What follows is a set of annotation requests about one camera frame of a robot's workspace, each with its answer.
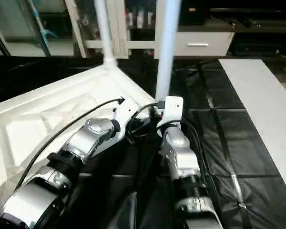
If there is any white plastic table leg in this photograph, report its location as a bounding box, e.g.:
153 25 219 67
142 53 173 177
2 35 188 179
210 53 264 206
154 0 183 104
94 0 119 69

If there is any white plastic table top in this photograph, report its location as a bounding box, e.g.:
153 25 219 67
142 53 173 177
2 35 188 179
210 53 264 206
0 64 157 207

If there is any black work mat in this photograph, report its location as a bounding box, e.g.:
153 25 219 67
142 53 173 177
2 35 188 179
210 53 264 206
0 55 286 229

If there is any white drawer unit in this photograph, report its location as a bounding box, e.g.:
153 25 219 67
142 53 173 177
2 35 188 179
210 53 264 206
174 31 235 58

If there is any white glass-door cabinet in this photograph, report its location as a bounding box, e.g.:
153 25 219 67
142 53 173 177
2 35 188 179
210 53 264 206
64 0 178 59

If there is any black box with yellow label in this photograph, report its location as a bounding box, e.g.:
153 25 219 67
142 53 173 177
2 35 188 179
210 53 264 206
180 0 206 26

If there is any white flat panel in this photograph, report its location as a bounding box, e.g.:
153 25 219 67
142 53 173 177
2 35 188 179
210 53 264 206
218 58 286 205

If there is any dark wooden TV bench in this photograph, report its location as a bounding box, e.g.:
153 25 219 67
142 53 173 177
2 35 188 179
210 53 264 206
206 14 286 59

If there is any blue metal stand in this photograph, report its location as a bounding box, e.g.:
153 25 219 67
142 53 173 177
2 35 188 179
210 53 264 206
26 0 59 42

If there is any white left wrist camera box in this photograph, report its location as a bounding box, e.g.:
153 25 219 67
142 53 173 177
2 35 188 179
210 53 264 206
112 99 140 140

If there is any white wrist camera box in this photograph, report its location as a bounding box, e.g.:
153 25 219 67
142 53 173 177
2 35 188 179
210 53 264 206
156 95 184 130
112 99 140 140

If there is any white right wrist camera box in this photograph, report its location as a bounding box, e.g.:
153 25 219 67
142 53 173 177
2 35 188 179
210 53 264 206
156 95 184 130

